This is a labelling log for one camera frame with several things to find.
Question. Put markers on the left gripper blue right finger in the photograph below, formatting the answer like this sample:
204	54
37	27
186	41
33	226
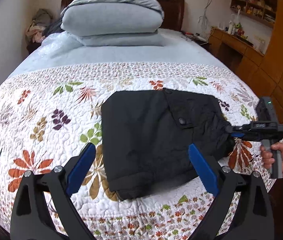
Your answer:
253	218

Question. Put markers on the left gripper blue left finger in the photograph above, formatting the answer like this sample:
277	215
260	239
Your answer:
30	217

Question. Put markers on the black pants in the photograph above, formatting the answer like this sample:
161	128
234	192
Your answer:
146	135

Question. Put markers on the wooden cabinet with shelves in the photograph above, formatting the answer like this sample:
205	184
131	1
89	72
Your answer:
254	52

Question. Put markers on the floral white quilt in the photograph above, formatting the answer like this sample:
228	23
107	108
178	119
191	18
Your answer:
49	115

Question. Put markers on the wooden headboard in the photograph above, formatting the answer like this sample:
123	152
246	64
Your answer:
173	13

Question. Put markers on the light blue bed sheet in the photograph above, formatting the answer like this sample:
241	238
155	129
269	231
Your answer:
63	50

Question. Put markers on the pile of clothes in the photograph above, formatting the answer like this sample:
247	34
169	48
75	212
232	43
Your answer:
43	24

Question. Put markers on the grey folded duvet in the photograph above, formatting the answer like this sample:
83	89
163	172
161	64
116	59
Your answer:
97	23

